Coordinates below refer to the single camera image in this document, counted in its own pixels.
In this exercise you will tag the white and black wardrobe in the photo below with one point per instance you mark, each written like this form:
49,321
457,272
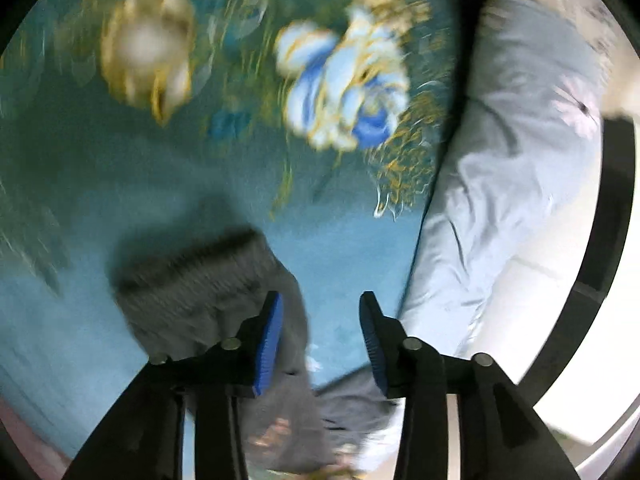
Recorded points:
607,210

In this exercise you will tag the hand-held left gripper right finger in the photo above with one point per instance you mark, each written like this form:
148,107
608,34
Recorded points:
372,340

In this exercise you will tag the teal floral blanket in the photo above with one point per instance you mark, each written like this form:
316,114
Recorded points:
125,185

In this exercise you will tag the light blue floral quilt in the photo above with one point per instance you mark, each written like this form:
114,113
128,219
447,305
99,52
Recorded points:
500,185

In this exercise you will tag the dark grey pants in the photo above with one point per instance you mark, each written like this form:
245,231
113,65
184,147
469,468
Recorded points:
200,280

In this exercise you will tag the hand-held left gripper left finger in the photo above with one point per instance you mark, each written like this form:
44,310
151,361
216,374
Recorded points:
270,345

